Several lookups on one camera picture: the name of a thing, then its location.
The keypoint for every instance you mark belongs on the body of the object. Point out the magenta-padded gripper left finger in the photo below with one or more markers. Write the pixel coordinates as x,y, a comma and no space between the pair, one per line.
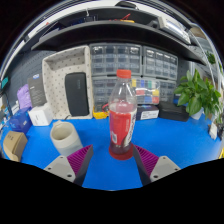
61,166

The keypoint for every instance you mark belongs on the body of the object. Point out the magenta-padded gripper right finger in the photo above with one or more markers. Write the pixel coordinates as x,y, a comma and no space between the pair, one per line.
161,166

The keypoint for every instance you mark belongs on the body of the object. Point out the red-capped clear drink bottle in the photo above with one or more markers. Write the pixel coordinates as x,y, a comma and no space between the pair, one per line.
122,123

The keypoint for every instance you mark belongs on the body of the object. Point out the grey ceramic cup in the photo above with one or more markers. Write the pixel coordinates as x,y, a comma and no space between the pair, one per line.
66,141

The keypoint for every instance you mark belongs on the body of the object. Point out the brown cardboard box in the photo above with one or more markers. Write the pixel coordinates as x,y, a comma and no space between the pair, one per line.
14,145

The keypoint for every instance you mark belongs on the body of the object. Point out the dark box with white label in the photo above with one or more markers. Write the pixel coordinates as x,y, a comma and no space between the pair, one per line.
148,112

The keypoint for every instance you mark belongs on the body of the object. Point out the small white box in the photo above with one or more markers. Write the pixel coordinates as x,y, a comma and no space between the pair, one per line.
40,115

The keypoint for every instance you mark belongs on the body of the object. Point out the black zip case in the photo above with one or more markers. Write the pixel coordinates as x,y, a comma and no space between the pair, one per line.
173,111

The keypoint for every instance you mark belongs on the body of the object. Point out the blue box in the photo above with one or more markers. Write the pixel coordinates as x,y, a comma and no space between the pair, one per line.
20,121

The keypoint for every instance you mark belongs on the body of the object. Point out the white power adapter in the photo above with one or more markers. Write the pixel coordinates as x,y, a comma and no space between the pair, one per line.
213,130

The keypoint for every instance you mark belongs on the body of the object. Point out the yellow multimeter with red leads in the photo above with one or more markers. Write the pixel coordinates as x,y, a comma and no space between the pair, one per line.
100,115

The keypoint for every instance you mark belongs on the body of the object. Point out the black rectangular speaker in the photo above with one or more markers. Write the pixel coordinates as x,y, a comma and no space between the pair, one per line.
76,95

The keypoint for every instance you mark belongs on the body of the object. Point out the clear organiser with coloured parts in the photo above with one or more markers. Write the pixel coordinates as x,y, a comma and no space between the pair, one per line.
148,91

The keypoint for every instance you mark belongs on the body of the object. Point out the green leafy potted plant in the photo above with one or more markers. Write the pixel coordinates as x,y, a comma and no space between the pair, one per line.
195,96

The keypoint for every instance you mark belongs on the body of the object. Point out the purple plastic bag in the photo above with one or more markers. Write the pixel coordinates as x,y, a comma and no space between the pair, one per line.
24,96

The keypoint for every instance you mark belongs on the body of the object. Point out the white dotted storage tray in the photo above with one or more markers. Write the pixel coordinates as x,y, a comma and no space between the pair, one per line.
55,86

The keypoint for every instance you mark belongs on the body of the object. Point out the dark grey carton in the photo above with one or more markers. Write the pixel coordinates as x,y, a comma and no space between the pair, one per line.
36,90

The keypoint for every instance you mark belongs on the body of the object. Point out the teal tool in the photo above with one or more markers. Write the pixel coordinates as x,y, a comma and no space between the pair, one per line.
5,83

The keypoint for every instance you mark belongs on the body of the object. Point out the black wall shelf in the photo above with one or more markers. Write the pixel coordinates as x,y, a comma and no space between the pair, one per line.
116,31

